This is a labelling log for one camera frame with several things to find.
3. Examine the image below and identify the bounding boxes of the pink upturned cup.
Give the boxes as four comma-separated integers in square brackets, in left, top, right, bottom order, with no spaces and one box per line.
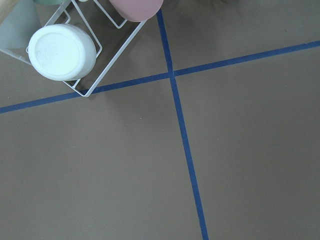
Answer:
[110,0,164,22]

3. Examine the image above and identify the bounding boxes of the white upturned cup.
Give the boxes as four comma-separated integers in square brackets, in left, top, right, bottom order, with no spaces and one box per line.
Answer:
[27,23,97,82]

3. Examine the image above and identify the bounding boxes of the mint green cup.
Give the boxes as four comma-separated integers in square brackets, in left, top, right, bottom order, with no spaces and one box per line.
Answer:
[33,0,66,6]

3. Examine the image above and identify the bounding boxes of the grey translucent cup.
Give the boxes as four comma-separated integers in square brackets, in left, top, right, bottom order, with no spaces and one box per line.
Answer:
[0,0,42,49]

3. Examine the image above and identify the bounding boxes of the white wire cup rack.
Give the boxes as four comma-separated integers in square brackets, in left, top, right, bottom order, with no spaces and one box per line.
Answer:
[0,0,147,98]

